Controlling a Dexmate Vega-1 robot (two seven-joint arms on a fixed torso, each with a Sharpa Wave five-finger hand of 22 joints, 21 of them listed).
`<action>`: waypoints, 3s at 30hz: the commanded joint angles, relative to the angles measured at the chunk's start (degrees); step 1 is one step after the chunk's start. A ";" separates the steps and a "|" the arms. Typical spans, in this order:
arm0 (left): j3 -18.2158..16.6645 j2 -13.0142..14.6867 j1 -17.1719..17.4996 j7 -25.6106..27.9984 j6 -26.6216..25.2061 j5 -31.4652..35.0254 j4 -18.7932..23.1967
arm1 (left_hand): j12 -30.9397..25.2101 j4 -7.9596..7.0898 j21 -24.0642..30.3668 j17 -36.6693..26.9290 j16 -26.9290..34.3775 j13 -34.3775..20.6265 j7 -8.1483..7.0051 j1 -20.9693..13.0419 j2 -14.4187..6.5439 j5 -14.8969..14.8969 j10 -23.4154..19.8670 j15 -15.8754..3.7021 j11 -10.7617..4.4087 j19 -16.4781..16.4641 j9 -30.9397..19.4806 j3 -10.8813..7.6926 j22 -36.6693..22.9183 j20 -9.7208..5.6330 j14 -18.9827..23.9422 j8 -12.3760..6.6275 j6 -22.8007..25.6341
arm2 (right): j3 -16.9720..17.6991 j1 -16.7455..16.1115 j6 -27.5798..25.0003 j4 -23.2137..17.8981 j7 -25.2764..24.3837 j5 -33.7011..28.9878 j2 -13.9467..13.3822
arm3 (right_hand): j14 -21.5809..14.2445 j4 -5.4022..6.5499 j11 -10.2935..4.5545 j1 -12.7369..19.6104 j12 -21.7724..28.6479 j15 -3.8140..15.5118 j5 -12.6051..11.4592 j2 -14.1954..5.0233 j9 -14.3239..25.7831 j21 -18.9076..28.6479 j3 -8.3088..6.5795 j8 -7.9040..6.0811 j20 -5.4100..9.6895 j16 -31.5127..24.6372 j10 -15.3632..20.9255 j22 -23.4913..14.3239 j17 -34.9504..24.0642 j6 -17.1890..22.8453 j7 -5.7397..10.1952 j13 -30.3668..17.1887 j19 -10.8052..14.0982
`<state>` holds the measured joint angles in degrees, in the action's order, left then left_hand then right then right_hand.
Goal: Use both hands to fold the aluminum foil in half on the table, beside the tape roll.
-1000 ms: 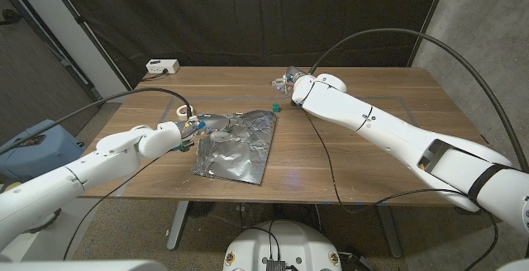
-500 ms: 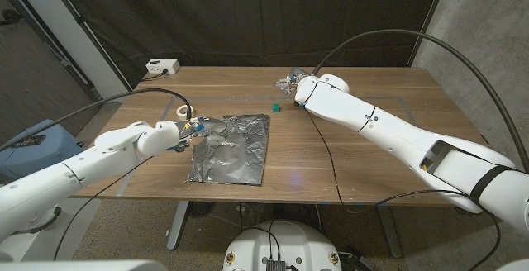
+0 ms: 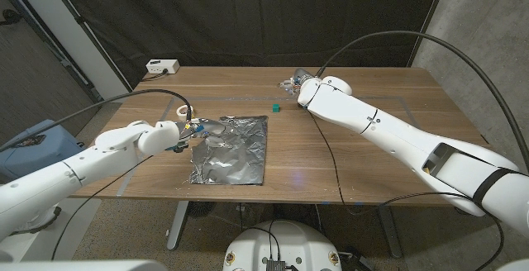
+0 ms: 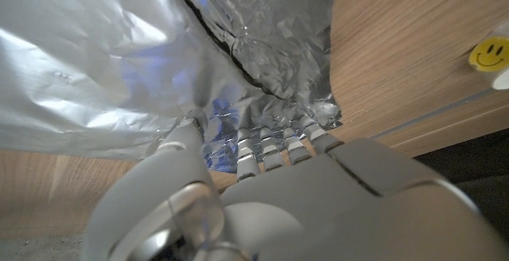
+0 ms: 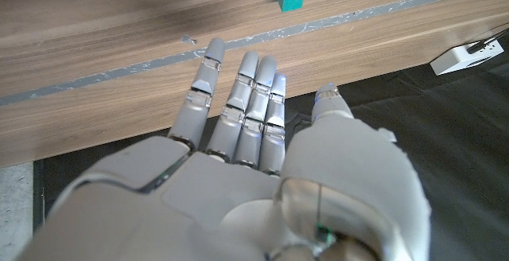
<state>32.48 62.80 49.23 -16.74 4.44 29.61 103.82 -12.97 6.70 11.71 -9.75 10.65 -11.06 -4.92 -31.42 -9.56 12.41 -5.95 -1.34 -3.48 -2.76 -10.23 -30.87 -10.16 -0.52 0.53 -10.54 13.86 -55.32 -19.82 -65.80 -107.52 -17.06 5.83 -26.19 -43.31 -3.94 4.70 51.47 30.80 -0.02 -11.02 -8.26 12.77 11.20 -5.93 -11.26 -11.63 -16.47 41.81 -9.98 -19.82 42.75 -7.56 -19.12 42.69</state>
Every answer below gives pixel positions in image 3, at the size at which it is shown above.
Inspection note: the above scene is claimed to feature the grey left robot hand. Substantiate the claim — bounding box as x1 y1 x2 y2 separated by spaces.
177 116 226 155

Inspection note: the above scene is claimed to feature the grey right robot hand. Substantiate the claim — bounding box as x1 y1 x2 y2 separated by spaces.
279 67 317 97

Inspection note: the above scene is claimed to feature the crinkled aluminum foil sheet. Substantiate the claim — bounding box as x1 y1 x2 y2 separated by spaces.
188 115 269 186

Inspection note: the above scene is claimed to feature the white tape roll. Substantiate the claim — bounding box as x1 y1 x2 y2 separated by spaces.
176 104 195 121

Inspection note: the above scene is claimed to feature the white power box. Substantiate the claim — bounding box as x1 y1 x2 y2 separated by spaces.
145 59 181 75

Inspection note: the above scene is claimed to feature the black round floor object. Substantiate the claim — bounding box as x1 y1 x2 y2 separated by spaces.
188 200 216 219

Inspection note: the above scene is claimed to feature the black backdrop curtain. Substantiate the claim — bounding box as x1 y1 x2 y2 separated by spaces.
43 0 450 88

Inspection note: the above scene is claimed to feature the grey table leg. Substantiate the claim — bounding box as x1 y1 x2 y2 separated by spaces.
166 200 190 251
378 204 404 259

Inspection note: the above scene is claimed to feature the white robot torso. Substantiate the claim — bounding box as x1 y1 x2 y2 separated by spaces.
222 220 343 271

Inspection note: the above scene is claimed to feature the black backdrop stand pole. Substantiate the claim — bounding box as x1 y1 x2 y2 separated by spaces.
407 0 451 69
42 0 132 88

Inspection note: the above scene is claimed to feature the blue plastic container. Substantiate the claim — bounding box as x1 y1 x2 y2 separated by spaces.
0 118 83 181

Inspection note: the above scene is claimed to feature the black flat device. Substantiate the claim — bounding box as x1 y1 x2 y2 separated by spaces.
14 134 46 148

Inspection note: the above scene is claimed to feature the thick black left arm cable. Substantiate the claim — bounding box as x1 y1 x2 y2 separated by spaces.
0 88 194 155

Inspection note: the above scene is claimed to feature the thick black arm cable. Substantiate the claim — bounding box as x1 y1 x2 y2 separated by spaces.
316 30 529 173
0 88 194 155

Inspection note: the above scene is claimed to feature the black power box cable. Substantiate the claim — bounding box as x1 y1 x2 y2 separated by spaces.
140 69 169 83

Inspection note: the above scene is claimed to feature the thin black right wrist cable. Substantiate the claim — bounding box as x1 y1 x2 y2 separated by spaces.
306 108 505 271

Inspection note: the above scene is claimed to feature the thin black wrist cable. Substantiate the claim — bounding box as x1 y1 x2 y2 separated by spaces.
50 155 154 261
306 108 505 271

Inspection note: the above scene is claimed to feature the thin black left wrist cable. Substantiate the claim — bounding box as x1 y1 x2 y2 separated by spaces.
50 155 154 261

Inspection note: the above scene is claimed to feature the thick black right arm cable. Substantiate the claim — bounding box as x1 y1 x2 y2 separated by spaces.
316 30 529 173

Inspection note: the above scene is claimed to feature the dark door frame rail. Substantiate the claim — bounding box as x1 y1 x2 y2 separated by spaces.
0 0 105 107

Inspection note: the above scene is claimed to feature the black torso cable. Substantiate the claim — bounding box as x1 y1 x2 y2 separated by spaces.
241 220 283 262

